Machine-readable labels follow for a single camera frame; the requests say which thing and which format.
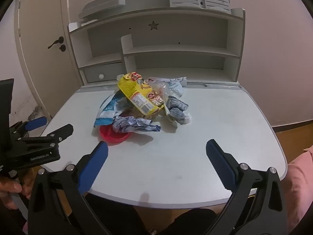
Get yellow snack bag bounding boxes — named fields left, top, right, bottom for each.
left=117, top=72, right=170, bottom=116

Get blue white snack bag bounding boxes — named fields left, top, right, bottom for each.
left=94, top=92, right=134, bottom=128

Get clear plastic bag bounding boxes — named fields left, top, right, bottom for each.
left=147, top=77, right=177, bottom=103

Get red plastic lid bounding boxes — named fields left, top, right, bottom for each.
left=99, top=125, right=130, bottom=146

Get white desk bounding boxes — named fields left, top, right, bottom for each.
left=40, top=82, right=288, bottom=208

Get white desk hutch shelf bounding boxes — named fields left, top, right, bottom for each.
left=67, top=6, right=246, bottom=85

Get pink bed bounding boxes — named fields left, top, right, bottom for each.
left=285, top=145, right=313, bottom=234

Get white door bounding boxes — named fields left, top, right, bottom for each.
left=14, top=0, right=82, bottom=121

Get dark trousers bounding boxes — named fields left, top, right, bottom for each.
left=84, top=193, right=256, bottom=235

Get grey tray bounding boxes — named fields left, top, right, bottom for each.
left=78, top=0, right=126, bottom=26

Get crumpled printed paper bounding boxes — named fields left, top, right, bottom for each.
left=112, top=116, right=161, bottom=134

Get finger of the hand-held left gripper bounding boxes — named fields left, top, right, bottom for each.
left=9, top=117, right=48, bottom=140
left=21, top=124, right=74, bottom=150

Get grey cloth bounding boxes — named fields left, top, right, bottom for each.
left=166, top=96, right=192, bottom=126

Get person's left hand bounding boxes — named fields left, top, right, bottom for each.
left=0, top=168, right=37, bottom=210

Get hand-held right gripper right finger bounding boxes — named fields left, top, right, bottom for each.
left=206, top=139, right=288, bottom=235

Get grey drawer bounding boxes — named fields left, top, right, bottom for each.
left=84, top=63, right=125, bottom=84

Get light blue cloth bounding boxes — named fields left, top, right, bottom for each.
left=169, top=77, right=188, bottom=97

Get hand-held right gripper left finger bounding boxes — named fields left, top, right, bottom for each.
left=28, top=141, right=109, bottom=235

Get black door handle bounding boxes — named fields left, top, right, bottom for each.
left=47, top=36, right=64, bottom=50

